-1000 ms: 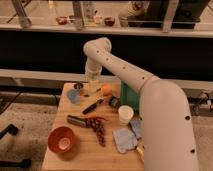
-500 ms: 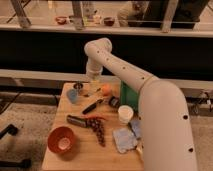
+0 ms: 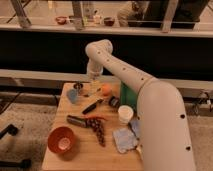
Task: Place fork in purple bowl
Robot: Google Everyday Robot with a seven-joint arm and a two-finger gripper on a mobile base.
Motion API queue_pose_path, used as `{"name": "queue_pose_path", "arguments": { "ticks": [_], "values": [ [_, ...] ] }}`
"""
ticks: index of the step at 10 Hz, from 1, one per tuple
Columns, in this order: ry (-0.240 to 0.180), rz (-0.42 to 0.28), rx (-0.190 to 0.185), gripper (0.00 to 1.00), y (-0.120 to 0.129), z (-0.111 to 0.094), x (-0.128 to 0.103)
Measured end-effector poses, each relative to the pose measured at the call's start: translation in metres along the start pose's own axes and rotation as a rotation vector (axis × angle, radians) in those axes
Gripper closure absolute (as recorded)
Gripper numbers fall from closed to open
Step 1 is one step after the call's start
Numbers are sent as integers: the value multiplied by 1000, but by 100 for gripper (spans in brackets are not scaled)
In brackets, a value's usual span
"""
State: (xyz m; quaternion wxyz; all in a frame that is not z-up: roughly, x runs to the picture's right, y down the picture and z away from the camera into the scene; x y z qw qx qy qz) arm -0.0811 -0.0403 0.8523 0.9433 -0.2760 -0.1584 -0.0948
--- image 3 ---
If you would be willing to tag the white cup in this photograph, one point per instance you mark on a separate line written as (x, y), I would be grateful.
(125, 114)

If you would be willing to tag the red chili pepper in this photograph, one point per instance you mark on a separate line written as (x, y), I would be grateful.
(95, 117)

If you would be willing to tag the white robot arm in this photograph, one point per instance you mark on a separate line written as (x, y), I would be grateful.
(165, 141)

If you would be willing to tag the black handled knife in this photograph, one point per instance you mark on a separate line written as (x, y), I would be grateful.
(92, 106)

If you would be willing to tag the small black metal clip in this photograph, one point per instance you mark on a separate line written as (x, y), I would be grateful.
(114, 101)

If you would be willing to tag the red bowl in background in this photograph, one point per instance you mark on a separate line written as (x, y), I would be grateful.
(61, 20)

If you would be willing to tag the orange fruit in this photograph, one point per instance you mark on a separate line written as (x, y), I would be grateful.
(106, 90)

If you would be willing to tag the transparent gripper body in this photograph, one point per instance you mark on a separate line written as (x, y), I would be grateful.
(95, 86)

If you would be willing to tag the orange bowl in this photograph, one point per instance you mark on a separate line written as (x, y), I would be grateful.
(61, 140)

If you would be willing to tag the dark bowl in background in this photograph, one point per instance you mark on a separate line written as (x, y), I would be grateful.
(109, 21)

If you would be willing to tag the green plastic tray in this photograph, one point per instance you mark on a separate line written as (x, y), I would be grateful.
(127, 96)

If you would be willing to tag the dark purple grapes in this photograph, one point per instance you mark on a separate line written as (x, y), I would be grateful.
(98, 129)

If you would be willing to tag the small dark round object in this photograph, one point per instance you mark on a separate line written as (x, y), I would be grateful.
(78, 86)

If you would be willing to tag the blue cloth large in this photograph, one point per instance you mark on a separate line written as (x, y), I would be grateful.
(125, 140)

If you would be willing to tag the dark metal tool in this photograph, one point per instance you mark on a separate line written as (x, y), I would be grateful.
(76, 121)

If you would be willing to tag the blue sponge small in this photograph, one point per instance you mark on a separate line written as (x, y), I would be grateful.
(134, 124)

